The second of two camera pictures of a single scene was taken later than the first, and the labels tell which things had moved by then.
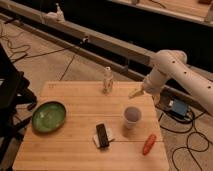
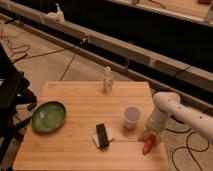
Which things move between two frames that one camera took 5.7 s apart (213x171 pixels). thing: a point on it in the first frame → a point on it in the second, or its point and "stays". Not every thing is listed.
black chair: x=15 y=90 stays
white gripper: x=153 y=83 → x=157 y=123
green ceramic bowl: x=49 y=116 stays
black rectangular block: x=102 y=135 stays
